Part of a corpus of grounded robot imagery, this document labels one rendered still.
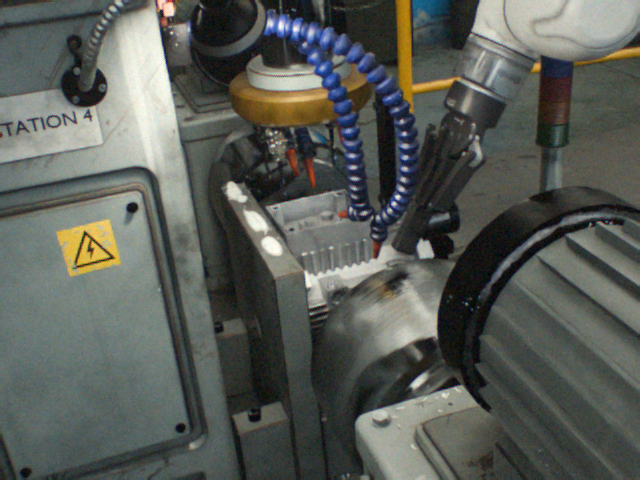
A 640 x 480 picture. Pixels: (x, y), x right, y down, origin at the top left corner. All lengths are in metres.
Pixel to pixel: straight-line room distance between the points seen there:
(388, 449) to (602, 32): 0.45
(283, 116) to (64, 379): 0.38
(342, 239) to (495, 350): 0.55
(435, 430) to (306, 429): 0.44
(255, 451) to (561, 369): 0.67
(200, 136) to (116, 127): 0.68
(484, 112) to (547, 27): 0.20
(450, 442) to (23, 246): 0.45
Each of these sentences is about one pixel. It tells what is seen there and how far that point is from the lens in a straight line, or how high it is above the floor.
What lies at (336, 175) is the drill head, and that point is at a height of 1.10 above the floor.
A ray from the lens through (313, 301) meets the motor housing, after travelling 1.05.
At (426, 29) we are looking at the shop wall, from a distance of 6.53.
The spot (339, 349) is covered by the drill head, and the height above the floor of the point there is 1.11.
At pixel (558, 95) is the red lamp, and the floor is 1.13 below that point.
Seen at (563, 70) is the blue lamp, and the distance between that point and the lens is 1.53.
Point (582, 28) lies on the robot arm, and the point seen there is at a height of 1.41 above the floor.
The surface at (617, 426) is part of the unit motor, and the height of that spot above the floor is 1.32.
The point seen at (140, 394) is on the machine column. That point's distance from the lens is 0.93.
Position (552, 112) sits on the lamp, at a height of 1.10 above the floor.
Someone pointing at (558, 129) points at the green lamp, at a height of 1.07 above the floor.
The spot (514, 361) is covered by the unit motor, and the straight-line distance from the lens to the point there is 0.52.
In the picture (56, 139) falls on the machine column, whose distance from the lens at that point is 0.79.
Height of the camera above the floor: 1.61
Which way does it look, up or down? 28 degrees down
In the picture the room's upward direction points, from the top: 6 degrees counter-clockwise
